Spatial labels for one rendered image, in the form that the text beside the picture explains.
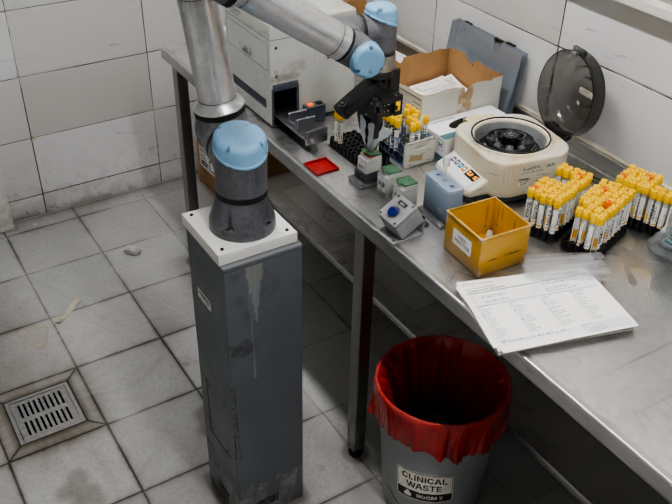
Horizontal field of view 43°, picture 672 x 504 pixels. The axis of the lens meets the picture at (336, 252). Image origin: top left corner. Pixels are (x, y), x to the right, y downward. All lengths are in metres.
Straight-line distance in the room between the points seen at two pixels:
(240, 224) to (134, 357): 1.21
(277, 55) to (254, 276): 0.69
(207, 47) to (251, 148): 0.23
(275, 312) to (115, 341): 1.16
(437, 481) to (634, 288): 0.75
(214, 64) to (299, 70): 0.57
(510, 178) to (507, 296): 0.40
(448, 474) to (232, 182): 0.96
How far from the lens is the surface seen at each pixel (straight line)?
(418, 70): 2.56
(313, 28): 1.76
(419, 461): 2.25
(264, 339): 2.03
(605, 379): 1.67
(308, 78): 2.42
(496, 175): 2.08
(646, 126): 2.22
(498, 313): 1.74
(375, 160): 2.12
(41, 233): 3.69
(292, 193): 3.28
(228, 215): 1.87
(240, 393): 2.11
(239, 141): 1.81
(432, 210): 2.03
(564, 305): 1.80
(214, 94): 1.89
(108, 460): 2.68
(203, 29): 1.83
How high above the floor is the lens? 1.96
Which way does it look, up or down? 35 degrees down
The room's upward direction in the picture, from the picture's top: 1 degrees clockwise
